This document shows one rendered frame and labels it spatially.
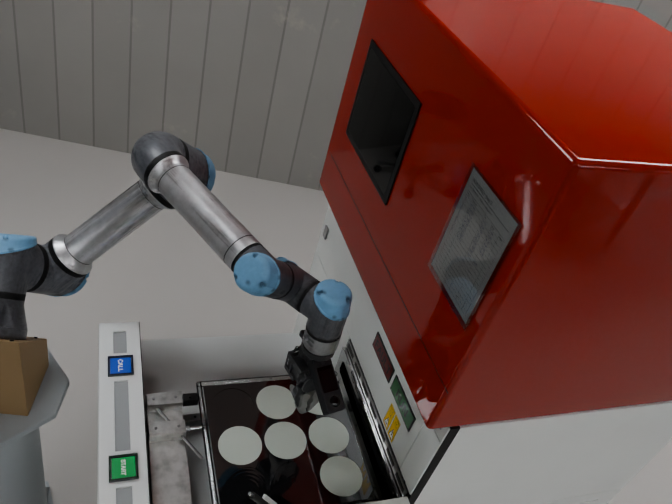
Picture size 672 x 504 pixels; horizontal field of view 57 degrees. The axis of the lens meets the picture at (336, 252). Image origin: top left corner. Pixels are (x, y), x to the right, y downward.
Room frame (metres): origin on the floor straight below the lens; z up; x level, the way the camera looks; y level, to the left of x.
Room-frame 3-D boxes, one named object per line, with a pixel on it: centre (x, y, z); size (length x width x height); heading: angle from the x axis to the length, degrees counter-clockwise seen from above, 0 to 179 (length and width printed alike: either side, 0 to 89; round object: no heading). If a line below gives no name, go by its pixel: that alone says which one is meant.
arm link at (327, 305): (0.90, -0.02, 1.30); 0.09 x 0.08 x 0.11; 63
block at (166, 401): (0.87, 0.28, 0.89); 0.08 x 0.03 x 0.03; 117
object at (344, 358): (0.97, -0.20, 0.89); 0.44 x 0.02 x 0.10; 27
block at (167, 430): (0.79, 0.25, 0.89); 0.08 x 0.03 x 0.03; 117
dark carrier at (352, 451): (0.86, -0.02, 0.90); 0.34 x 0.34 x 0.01; 27
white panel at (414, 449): (1.13, -0.13, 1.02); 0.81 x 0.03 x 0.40; 27
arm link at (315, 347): (0.89, -0.02, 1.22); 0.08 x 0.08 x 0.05
